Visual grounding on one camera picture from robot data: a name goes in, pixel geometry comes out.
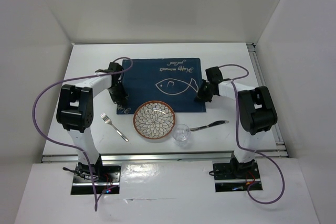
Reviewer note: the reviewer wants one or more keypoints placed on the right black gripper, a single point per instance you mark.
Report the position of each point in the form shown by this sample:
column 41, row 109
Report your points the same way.
column 201, row 96

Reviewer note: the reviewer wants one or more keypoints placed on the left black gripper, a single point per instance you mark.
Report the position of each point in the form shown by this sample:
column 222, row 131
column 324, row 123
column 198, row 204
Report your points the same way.
column 119, row 99

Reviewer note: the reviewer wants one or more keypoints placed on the silver fork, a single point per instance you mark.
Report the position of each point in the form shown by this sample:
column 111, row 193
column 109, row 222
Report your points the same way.
column 108, row 121

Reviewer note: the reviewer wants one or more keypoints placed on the blue fish placemat cloth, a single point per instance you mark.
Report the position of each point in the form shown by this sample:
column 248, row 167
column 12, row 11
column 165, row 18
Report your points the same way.
column 174, row 81

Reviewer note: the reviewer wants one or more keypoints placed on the floral ceramic plate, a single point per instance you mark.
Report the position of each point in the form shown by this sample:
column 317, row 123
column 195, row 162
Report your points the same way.
column 154, row 120

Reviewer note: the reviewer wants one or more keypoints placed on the clear drinking glass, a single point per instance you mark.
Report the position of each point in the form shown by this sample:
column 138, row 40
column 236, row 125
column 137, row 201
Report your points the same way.
column 181, row 134

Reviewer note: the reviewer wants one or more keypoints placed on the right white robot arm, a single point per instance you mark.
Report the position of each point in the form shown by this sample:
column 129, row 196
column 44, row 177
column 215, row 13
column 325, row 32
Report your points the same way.
column 255, row 113

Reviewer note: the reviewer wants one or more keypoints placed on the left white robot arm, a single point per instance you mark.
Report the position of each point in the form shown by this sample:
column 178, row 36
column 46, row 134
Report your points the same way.
column 75, row 112

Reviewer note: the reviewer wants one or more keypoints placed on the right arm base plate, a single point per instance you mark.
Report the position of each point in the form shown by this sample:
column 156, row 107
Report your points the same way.
column 228, row 180

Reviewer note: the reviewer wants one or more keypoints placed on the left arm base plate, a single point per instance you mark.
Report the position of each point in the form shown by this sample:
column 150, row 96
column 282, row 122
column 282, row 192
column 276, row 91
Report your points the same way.
column 109, row 181

